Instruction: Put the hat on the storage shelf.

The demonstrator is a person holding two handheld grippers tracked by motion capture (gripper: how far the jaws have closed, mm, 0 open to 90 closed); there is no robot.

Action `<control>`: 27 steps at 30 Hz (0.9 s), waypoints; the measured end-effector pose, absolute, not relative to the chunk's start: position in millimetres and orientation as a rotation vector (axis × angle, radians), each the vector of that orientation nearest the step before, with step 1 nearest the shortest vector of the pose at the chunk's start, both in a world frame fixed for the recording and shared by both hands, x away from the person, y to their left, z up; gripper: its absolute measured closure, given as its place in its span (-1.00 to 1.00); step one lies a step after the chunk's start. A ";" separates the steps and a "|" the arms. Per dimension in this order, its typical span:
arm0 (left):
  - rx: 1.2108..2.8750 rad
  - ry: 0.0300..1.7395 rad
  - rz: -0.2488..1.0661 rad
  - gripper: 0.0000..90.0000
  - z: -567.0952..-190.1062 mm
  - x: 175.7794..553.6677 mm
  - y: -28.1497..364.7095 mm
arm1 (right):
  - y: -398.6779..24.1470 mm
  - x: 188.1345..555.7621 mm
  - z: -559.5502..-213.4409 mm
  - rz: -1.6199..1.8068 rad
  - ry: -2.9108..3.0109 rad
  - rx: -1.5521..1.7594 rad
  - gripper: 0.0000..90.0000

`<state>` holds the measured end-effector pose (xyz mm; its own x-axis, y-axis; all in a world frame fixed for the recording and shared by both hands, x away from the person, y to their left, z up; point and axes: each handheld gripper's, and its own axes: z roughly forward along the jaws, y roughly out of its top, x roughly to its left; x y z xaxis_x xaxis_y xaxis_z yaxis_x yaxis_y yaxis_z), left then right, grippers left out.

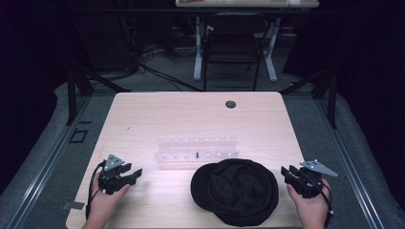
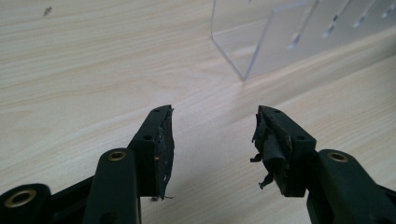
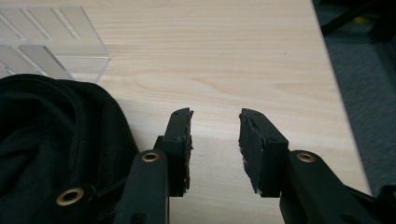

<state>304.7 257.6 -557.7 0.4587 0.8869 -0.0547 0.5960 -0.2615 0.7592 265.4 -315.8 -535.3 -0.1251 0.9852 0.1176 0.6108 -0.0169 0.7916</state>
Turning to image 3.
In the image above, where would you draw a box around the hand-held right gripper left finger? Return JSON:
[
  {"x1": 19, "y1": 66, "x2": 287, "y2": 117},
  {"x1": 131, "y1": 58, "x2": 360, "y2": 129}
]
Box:
[{"x1": 153, "y1": 107, "x2": 194, "y2": 198}]

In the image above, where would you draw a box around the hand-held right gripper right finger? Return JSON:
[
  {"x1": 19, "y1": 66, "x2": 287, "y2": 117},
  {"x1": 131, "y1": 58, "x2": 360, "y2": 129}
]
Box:
[{"x1": 238, "y1": 107, "x2": 290, "y2": 198}]

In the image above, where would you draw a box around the black cloth garment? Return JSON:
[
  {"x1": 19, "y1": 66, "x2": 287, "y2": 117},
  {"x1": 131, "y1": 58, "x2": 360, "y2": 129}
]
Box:
[{"x1": 0, "y1": 74, "x2": 140, "y2": 224}]

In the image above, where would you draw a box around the clear acrylic rack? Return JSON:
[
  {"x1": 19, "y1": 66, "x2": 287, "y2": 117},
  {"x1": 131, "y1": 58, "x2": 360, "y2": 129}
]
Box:
[{"x1": 0, "y1": 5, "x2": 112, "y2": 84}]

